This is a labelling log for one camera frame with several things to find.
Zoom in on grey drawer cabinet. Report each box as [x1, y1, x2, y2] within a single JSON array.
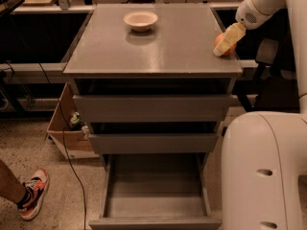
[[62, 3, 244, 230]]

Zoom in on grey open bottom drawer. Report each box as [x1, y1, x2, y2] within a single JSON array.
[[89, 153, 222, 230]]

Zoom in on grey middle drawer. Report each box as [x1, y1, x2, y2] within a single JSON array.
[[89, 133, 218, 154]]

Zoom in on orange white sneaker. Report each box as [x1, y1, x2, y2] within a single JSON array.
[[17, 169, 49, 220]]

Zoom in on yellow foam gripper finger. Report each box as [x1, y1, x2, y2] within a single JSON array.
[[213, 22, 246, 57]]

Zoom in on black office chair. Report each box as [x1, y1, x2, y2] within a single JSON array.
[[233, 34, 299, 113]]

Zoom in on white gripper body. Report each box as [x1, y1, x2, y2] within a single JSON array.
[[235, 0, 278, 30]]

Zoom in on black floor cable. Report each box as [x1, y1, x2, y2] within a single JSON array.
[[0, 0, 88, 230]]

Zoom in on green white item in box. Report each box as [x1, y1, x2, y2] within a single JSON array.
[[69, 112, 89, 138]]

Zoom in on grey top drawer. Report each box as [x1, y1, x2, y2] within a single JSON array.
[[73, 95, 232, 123]]

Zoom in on white ceramic bowl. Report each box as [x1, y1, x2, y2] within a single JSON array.
[[123, 11, 158, 32]]

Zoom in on orange fruit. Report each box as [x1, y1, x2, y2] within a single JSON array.
[[213, 34, 237, 57]]

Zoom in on cardboard box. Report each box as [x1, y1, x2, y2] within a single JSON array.
[[47, 83, 97, 159]]

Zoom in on bare person leg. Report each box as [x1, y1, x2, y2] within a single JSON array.
[[0, 160, 26, 203]]

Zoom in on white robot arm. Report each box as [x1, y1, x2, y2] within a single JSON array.
[[213, 0, 307, 230]]

